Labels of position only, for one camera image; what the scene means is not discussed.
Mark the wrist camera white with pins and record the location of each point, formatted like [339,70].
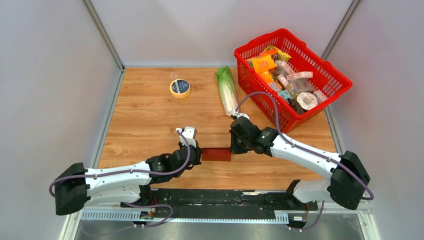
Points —
[187,136]
[235,115]

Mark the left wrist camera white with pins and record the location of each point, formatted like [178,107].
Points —
[187,136]

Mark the toilet paper roll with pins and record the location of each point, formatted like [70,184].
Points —
[306,101]

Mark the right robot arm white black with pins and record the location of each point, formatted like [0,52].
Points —
[345,179]

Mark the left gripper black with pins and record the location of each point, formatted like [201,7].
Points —
[199,152]

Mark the yellow masking tape roll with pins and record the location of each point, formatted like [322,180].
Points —
[180,88]

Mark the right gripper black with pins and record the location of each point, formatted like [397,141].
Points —
[235,149]

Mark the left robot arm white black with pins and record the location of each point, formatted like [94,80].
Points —
[78,186]

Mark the red plastic shopping basket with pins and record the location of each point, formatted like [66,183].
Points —
[300,82]

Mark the pink white long box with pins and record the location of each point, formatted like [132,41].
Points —
[300,75]

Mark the orange snack box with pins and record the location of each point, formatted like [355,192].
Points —
[262,63]

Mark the yellow snack bag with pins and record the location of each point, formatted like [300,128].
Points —
[275,53]

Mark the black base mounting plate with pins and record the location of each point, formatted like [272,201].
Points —
[225,204]

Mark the napa cabbage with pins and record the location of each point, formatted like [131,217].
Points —
[227,90]

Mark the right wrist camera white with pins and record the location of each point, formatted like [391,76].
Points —
[235,115]

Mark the aluminium frame rail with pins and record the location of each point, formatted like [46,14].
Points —
[113,212]

